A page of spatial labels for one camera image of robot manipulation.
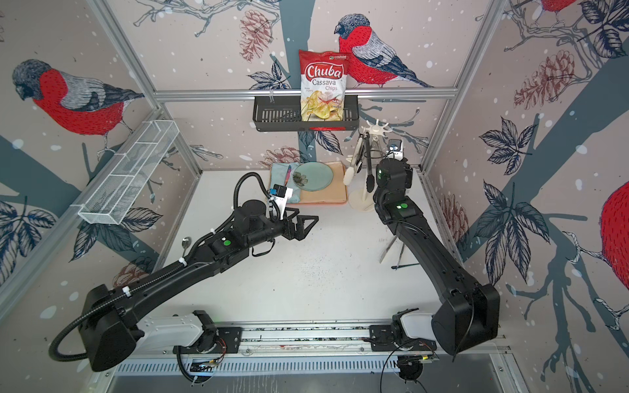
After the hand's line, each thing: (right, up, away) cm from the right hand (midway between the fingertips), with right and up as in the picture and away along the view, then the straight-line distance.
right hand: (399, 157), depth 75 cm
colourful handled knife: (-41, -3, +43) cm, 60 cm away
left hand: (-27, -17, -4) cm, 32 cm away
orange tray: (-18, -12, +36) cm, 42 cm away
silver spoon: (-78, -31, +20) cm, 87 cm away
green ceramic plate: (-29, -4, +44) cm, 53 cm away
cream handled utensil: (+1, -33, +18) cm, 37 cm away
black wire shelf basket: (-40, +20, +20) cm, 49 cm away
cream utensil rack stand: (-6, -14, +32) cm, 36 cm away
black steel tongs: (-6, -8, +14) cm, 17 cm away
